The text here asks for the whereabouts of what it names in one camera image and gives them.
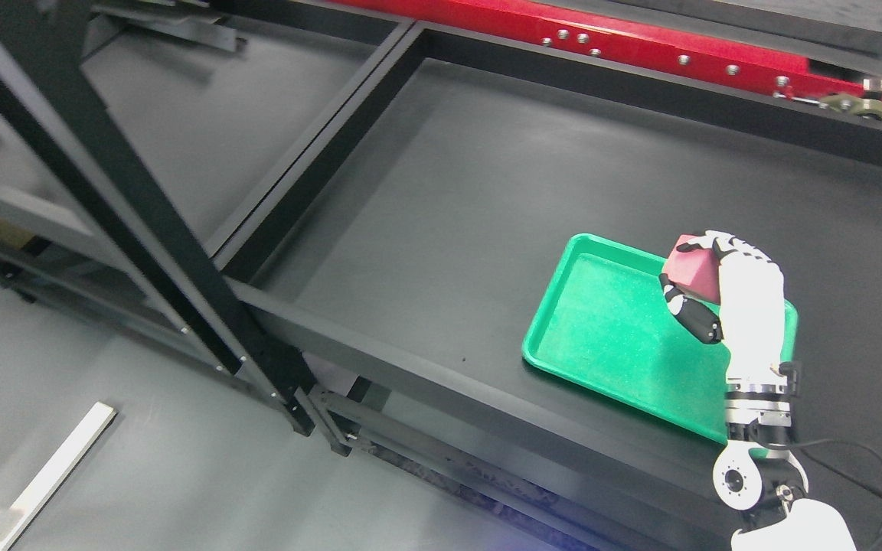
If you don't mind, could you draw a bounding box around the black metal shelf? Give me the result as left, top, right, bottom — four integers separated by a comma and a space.
217, 22, 882, 550
0, 0, 419, 437

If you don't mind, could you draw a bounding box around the pink block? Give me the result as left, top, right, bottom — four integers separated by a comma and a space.
661, 234, 721, 305

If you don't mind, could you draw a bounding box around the red metal beam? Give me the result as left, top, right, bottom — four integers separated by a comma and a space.
354, 1, 882, 121

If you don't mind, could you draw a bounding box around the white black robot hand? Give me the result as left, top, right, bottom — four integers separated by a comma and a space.
659, 230, 788, 386

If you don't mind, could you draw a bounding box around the white table leg frame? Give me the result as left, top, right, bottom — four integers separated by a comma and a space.
0, 402, 118, 550

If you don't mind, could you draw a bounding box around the green plastic tray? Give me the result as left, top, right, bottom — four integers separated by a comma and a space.
521, 233, 799, 445

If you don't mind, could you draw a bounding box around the black metal shelf right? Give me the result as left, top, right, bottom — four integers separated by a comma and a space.
217, 22, 882, 550

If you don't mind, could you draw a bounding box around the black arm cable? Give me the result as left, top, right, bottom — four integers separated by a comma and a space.
782, 438, 882, 551

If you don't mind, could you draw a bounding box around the black metal shelf left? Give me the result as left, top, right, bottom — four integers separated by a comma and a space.
0, 0, 419, 437

